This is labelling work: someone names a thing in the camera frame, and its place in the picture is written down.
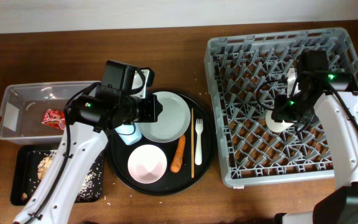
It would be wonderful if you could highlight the black rectangular tray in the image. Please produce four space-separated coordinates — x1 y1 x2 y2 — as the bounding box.
10 144 104 206

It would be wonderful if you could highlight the white paper cup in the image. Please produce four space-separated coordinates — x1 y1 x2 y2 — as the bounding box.
265 110 293 133

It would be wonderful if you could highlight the pink bowl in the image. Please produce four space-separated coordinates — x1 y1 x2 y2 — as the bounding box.
127 144 167 184

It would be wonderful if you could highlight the black round tray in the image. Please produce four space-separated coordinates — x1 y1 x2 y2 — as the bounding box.
106 90 217 196

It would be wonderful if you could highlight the grey dishwasher rack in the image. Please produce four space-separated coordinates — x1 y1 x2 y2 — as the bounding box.
204 27 358 189

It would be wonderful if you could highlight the light blue plastic cup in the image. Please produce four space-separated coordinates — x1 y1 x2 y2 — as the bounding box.
115 123 142 146

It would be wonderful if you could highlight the white plastic fork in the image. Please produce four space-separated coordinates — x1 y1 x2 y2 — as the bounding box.
195 118 203 166

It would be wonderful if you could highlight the clear plastic bin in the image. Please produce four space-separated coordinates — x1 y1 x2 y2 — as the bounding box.
0 81 93 145

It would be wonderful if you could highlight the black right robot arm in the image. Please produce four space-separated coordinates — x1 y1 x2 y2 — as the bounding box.
265 50 358 223

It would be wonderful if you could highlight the orange carrot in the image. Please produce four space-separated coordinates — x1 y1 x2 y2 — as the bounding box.
170 134 186 173

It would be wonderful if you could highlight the grey round plate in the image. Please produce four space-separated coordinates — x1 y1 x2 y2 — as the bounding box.
138 91 191 143

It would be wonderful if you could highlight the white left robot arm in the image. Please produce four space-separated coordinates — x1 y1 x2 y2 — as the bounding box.
13 60 163 223

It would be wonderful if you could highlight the red snack wrapper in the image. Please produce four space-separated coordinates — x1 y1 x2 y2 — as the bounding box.
41 109 66 130

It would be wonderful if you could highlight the wooden chopstick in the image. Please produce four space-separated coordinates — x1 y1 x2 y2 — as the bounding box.
190 108 195 179

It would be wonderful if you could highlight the peanut shells and rice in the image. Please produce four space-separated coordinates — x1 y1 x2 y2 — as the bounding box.
11 149 104 205

